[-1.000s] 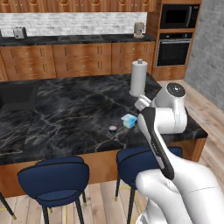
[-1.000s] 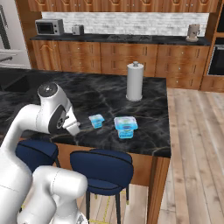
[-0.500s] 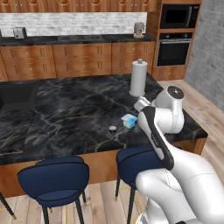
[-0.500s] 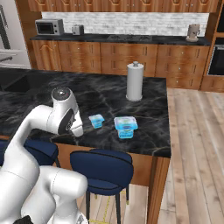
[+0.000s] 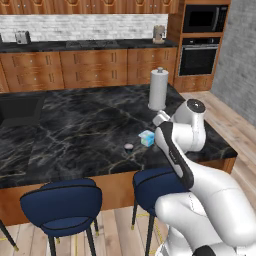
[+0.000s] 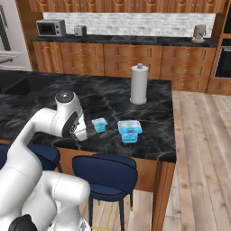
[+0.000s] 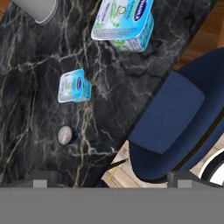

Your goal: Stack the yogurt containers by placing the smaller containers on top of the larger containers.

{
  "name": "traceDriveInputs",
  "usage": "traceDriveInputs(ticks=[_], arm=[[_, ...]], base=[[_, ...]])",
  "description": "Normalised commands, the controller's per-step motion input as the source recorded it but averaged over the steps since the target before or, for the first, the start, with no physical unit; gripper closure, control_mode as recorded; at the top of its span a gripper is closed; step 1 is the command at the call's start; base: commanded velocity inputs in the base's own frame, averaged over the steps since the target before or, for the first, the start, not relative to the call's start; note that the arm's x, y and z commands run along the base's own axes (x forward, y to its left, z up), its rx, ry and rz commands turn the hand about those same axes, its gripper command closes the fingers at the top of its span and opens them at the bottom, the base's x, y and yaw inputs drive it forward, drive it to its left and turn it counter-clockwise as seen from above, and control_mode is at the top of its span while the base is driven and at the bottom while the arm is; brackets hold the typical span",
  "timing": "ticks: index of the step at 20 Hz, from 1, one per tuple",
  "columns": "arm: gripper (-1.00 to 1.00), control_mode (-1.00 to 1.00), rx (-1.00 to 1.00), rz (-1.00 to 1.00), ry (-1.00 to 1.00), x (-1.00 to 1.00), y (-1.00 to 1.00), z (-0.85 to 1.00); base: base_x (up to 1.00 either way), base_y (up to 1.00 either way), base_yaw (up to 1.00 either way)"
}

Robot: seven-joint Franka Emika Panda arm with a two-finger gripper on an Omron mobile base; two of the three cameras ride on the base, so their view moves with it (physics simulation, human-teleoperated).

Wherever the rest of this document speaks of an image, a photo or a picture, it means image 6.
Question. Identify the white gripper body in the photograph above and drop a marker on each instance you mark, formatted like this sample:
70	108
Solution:
81	133

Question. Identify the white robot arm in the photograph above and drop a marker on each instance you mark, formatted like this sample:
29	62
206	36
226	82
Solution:
36	126

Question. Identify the small blue yogurt container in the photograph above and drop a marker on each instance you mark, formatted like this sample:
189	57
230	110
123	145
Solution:
99	124

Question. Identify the large blue yogurt container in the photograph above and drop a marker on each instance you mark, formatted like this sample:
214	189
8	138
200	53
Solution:
129	130

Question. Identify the navy blue stool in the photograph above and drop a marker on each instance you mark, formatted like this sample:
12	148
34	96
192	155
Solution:
105	177
45	156

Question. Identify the white paper towel roll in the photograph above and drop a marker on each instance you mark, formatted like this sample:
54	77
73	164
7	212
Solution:
139	84

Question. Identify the dark sink basin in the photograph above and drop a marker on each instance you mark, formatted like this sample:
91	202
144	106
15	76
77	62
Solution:
18	86

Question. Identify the wooden base cupboards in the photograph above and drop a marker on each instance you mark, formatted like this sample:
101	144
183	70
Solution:
126	61

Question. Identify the wooden kitchen island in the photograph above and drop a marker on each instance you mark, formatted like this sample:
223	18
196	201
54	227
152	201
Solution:
164	192

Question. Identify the silver toaster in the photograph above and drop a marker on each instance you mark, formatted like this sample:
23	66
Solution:
80	30

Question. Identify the black hob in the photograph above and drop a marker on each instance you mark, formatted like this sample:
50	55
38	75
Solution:
133	38

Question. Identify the silver microwave oven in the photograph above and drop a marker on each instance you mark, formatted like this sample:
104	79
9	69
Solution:
50	27

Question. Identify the white fridge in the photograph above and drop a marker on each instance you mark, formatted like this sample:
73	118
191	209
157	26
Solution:
13	33

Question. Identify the wooden wall cupboards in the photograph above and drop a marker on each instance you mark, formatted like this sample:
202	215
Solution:
126	5

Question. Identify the black wall oven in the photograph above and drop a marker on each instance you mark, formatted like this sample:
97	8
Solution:
224	61

